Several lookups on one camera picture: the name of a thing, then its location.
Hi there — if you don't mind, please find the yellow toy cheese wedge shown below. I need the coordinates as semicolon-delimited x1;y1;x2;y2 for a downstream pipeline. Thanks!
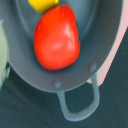
28;0;59;13

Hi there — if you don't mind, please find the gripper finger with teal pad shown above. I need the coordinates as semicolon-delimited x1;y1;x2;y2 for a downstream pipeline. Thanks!
0;20;10;89

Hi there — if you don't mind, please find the red toy tomato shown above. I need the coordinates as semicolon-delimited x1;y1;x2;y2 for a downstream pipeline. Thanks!
33;5;80;70

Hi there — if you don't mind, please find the grey pot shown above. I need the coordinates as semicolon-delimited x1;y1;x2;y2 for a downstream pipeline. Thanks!
0;0;128;121

